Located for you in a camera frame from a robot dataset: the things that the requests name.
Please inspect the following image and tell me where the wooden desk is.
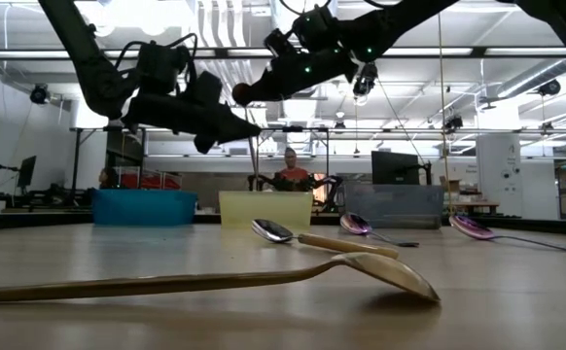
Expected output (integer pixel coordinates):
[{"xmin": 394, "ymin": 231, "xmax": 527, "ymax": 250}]
[{"xmin": 450, "ymin": 200, "xmax": 502, "ymax": 217}]

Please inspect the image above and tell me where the black computer monitor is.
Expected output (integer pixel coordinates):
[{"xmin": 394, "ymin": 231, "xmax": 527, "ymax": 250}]
[{"xmin": 371, "ymin": 151, "xmax": 421, "ymax": 187}]

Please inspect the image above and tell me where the gold spoon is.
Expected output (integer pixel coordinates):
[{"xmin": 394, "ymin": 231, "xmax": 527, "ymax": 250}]
[{"xmin": 0, "ymin": 251, "xmax": 442, "ymax": 305}]

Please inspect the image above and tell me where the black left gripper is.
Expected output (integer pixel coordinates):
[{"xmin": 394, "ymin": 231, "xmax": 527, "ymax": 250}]
[{"xmin": 122, "ymin": 95, "xmax": 263, "ymax": 155}]

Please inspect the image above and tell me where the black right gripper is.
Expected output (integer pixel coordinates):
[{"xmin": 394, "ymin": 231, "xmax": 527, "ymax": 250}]
[{"xmin": 246, "ymin": 28, "xmax": 360, "ymax": 106}]

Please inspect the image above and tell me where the yellow plastic bin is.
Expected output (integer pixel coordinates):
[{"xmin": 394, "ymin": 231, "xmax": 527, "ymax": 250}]
[{"xmin": 218, "ymin": 190, "xmax": 315, "ymax": 230}]

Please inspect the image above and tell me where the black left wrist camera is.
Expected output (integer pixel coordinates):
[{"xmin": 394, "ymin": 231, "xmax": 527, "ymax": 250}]
[{"xmin": 193, "ymin": 71, "xmax": 225, "ymax": 106}]

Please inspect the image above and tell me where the silver spoon wooden handle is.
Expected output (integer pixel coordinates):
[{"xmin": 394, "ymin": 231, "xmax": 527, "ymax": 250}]
[{"xmin": 251, "ymin": 218, "xmax": 401, "ymax": 261}]

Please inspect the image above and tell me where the black aluminium table frame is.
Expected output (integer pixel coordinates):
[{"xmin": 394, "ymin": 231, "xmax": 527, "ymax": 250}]
[{"xmin": 0, "ymin": 207, "xmax": 566, "ymax": 238}]

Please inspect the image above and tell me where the black metal gantry frame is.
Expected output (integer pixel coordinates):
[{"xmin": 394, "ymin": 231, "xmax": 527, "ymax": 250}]
[{"xmin": 70, "ymin": 124, "xmax": 334, "ymax": 193}]

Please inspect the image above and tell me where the blue plastic bin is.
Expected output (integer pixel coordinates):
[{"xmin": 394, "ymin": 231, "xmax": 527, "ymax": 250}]
[{"xmin": 91, "ymin": 188, "xmax": 199, "ymax": 227}]

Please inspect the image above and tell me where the grey plastic bin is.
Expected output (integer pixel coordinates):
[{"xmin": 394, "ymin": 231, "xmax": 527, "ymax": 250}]
[{"xmin": 336, "ymin": 183, "xmax": 445, "ymax": 229}]

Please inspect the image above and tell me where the iridescent purple teal spoon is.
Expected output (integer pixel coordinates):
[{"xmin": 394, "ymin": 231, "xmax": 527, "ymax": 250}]
[
  {"xmin": 338, "ymin": 213, "xmax": 421, "ymax": 248},
  {"xmin": 448, "ymin": 214, "xmax": 566, "ymax": 258}
]

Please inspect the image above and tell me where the cardboard box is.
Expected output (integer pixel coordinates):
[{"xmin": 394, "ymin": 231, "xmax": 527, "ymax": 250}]
[{"xmin": 439, "ymin": 175, "xmax": 463, "ymax": 196}]

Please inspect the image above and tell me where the small black monitor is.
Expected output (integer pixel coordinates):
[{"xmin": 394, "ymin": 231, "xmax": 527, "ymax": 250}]
[{"xmin": 17, "ymin": 155, "xmax": 39, "ymax": 191}]

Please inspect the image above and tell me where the person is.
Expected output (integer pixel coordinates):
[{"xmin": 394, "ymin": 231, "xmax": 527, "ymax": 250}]
[
  {"xmin": 97, "ymin": 166, "xmax": 120, "ymax": 191},
  {"xmin": 277, "ymin": 147, "xmax": 312, "ymax": 184}
]

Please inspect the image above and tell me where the white pillar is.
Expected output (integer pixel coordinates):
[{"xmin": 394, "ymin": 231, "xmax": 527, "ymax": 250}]
[{"xmin": 476, "ymin": 133, "xmax": 523, "ymax": 221}]

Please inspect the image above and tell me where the black ceiling camera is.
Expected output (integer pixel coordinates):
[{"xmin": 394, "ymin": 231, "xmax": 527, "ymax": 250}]
[
  {"xmin": 537, "ymin": 78, "xmax": 563, "ymax": 98},
  {"xmin": 353, "ymin": 61, "xmax": 379, "ymax": 106},
  {"xmin": 443, "ymin": 115, "xmax": 465, "ymax": 134},
  {"xmin": 29, "ymin": 83, "xmax": 52, "ymax": 106}
]

